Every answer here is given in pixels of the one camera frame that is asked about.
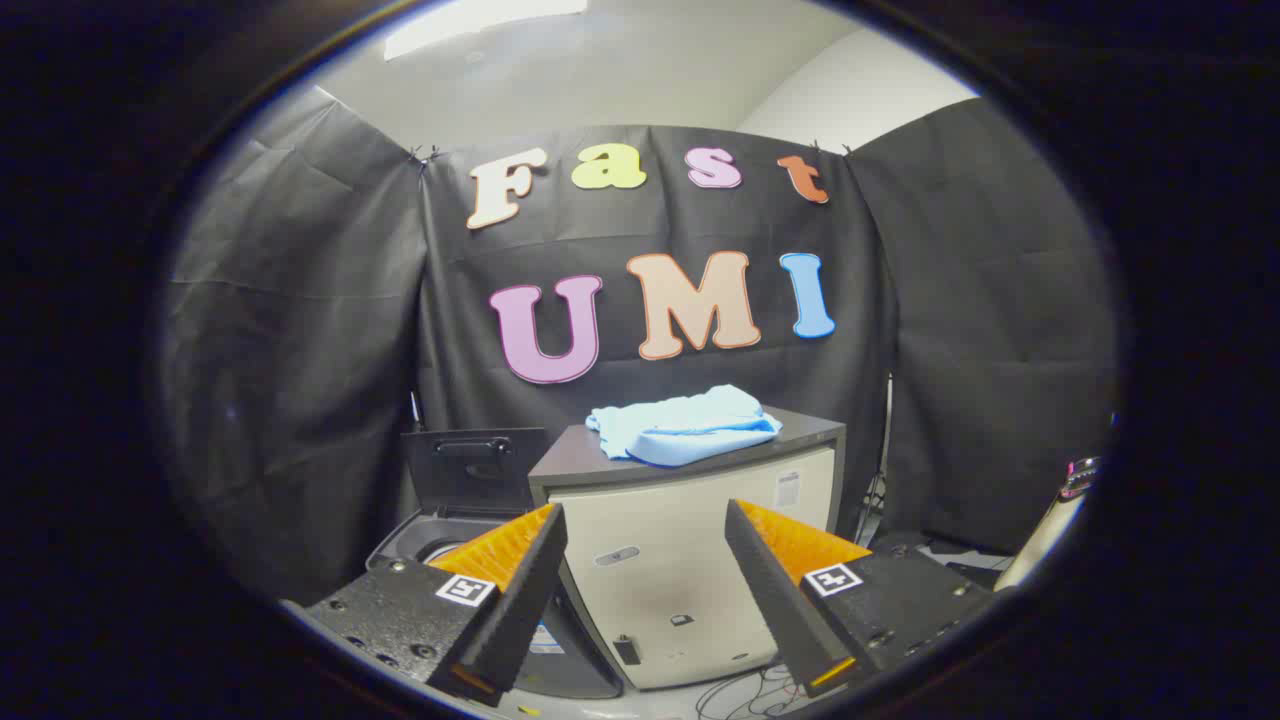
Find hanging cables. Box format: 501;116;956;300
858;375;894;546

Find dark grey washing machine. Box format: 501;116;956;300
365;508;626;701

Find white bottle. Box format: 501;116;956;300
995;457;1101;591

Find floor cables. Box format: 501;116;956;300
695;663;801;720

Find black backdrop cloth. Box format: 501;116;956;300
160;88;1119;606

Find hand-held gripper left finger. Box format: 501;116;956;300
303;503;569;709

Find cream cabinet with grey top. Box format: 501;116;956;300
527;405;848;693

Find light blue shirt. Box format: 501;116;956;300
585;384;784;468

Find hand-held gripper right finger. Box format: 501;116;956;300
724;498;999;699

